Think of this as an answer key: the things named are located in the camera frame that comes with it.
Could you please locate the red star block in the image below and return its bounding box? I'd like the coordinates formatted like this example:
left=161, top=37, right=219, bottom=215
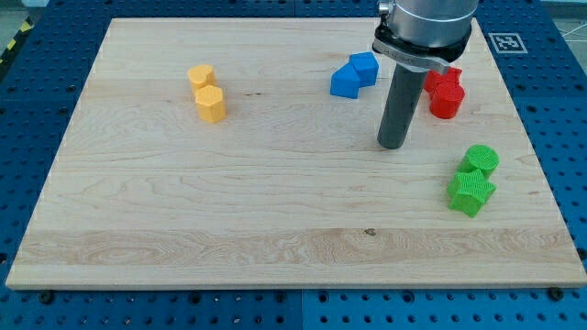
left=424, top=67, right=462, bottom=96

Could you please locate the wooden board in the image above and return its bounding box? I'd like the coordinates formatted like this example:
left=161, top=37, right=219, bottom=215
left=6, top=18, right=586, bottom=291

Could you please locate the green star block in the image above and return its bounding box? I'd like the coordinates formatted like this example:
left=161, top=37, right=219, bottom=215
left=447, top=170, right=497, bottom=218

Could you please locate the green circle block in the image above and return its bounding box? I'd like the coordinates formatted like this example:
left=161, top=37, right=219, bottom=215
left=457, top=145, right=500, bottom=179

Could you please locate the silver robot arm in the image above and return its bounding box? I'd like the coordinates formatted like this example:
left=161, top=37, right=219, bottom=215
left=372, top=0, right=479, bottom=74

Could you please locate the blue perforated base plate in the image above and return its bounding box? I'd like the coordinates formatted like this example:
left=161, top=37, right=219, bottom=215
left=1, top=0, right=586, bottom=329

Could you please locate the white fiducial marker tag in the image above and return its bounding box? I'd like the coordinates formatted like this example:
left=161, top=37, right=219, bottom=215
left=488, top=32, right=527, bottom=54

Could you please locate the blue cube block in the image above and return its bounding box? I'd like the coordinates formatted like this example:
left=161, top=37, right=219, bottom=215
left=349, top=52, right=379, bottom=87

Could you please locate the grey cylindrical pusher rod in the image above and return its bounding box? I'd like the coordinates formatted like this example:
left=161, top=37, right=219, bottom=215
left=377, top=65, right=427, bottom=149

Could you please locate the blue pentagon block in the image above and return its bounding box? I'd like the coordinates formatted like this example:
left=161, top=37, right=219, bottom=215
left=329, top=62, right=360, bottom=99

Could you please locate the red circle block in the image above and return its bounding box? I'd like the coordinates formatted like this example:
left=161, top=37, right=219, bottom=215
left=429, top=82, right=465, bottom=119

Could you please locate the yellow hexagon block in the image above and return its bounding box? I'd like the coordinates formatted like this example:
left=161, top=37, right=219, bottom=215
left=195, top=85, right=227, bottom=123

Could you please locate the yellow heart block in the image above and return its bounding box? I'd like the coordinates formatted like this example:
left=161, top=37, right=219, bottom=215
left=187, top=64, right=216, bottom=94

